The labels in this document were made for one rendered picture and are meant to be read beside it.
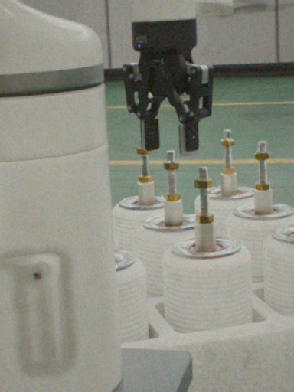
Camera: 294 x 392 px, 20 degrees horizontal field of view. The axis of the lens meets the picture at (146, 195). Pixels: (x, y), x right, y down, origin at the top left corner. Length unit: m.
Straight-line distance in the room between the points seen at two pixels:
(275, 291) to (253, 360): 0.09
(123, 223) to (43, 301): 0.70
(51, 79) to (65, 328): 0.12
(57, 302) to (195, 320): 0.49
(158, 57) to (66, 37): 0.58
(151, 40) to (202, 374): 0.37
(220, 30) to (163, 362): 5.50
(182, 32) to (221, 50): 5.02
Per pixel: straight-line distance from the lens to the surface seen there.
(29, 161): 0.40
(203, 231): 0.89
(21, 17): 0.39
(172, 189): 1.00
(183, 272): 0.88
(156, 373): 0.50
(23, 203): 0.40
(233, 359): 0.87
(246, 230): 1.02
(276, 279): 0.93
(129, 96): 1.03
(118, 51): 6.13
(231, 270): 0.88
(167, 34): 0.95
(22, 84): 0.39
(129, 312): 0.86
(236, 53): 5.97
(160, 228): 0.99
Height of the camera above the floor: 0.51
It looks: 13 degrees down
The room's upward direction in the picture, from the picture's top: 3 degrees counter-clockwise
